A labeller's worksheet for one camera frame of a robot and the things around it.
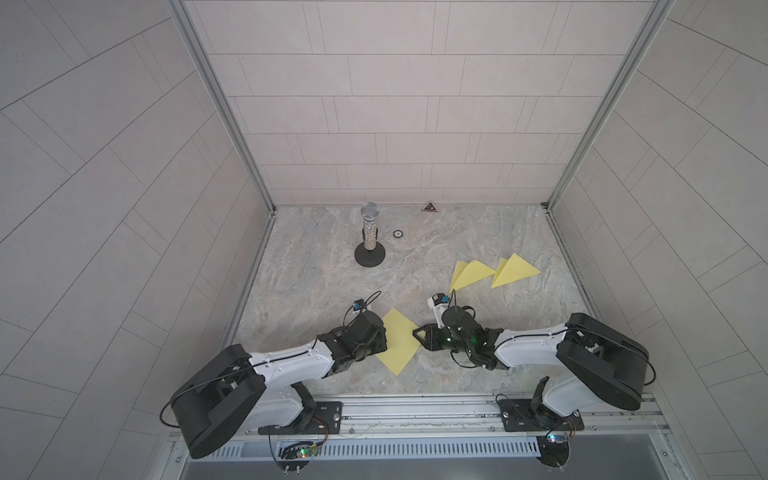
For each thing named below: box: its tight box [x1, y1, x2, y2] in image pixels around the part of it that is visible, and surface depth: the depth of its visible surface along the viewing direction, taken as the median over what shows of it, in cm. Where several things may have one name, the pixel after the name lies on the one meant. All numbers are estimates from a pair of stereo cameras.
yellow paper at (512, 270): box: [492, 253, 541, 289], surface depth 97 cm
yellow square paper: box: [449, 260, 496, 293], surface depth 96 cm
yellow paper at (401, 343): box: [376, 308, 423, 377], surface depth 84 cm
